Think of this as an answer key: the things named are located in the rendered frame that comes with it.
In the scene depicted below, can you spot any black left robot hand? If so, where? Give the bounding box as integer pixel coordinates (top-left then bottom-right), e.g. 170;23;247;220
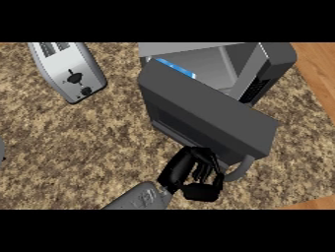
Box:
156;146;225;202

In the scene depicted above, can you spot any dark grey microwave door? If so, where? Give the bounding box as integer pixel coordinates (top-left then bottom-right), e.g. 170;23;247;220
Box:
136;58;281;183

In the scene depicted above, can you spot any blue milk carton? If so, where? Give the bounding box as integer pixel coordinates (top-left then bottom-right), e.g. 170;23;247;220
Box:
153;57;198;80

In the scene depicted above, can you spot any dark grey microwave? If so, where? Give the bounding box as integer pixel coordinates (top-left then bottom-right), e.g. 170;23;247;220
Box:
136;42;298;106

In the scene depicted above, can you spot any silver toaster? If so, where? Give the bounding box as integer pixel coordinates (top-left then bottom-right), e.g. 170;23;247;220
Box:
27;42;110;105

